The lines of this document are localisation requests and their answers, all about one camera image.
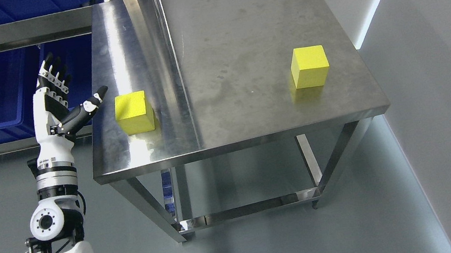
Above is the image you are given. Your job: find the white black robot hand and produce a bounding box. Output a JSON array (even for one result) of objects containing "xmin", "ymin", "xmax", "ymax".
[{"xmin": 32, "ymin": 53, "xmax": 109, "ymax": 169}]

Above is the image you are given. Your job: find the yellow foam block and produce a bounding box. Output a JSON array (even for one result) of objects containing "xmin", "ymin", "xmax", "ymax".
[
  {"xmin": 114, "ymin": 90, "xmax": 156, "ymax": 136},
  {"xmin": 291, "ymin": 45, "xmax": 330, "ymax": 90}
]

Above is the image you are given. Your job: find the stainless steel table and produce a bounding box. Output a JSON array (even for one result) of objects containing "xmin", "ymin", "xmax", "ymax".
[{"xmin": 91, "ymin": 0, "xmax": 390, "ymax": 243}]

